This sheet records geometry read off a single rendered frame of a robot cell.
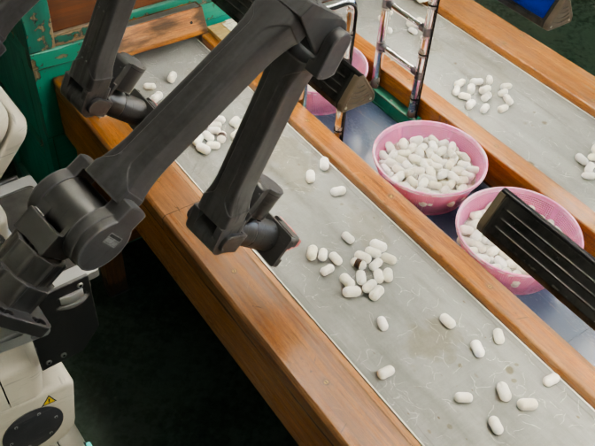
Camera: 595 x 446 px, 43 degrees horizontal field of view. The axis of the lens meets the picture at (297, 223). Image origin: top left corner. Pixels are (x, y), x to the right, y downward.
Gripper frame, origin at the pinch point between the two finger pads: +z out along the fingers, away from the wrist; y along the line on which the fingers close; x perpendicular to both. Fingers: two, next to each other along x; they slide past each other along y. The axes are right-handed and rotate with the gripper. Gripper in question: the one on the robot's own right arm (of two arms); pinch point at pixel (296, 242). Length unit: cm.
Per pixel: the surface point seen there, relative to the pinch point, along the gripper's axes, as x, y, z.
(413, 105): -30, 31, 52
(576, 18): -99, 113, 250
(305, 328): 10.6, -11.8, 1.9
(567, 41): -86, 102, 234
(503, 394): -2.8, -41.7, 18.1
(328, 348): 10.0, -17.5, 2.9
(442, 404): 4.7, -36.7, 12.2
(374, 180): -13.1, 13.1, 30.0
